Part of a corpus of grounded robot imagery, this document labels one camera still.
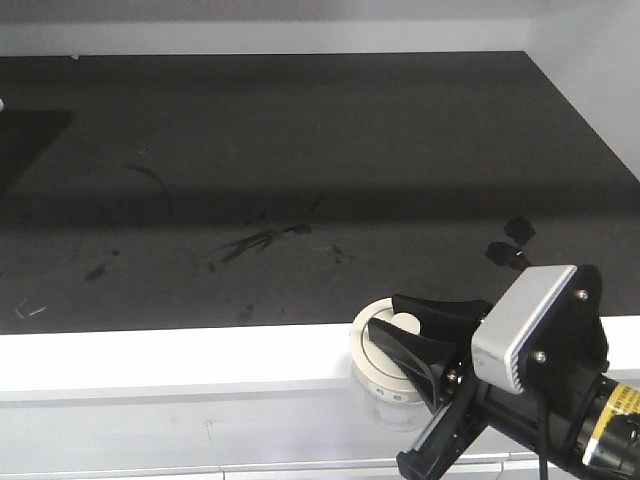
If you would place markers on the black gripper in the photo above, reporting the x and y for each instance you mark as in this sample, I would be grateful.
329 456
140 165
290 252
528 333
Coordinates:
437 362

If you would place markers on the black debris on shelf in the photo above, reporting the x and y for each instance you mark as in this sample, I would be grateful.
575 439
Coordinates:
511 254

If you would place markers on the glass jar with white lid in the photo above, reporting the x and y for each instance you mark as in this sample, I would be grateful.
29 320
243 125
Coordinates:
383 392

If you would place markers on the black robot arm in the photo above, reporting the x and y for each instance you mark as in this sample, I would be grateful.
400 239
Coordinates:
532 366

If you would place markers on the small metal staples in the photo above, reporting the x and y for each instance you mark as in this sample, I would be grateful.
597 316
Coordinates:
26 310

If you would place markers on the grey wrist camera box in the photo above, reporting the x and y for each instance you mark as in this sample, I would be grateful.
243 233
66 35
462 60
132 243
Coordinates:
497 342

